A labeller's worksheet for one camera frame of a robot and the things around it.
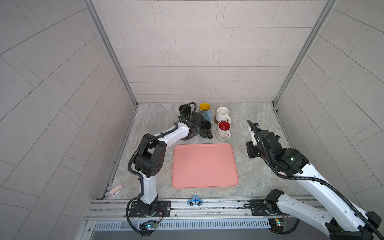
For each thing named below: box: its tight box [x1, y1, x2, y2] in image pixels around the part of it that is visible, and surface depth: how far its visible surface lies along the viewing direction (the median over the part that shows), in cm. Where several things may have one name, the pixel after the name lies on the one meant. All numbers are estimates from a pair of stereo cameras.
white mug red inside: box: [217, 120, 232, 138], surface depth 97 cm
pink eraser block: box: [109, 184, 125, 195], surface depth 76 cm
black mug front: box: [199, 120, 213, 140], surface depth 96 cm
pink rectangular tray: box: [171, 143, 240, 189], surface depth 87 cm
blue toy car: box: [187, 196, 204, 206], surface depth 74 cm
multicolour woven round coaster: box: [215, 133, 230, 140], surface depth 98 cm
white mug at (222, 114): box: [215, 106, 231, 124], surface depth 103 cm
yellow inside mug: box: [198, 102, 212, 122], surface depth 101 cm
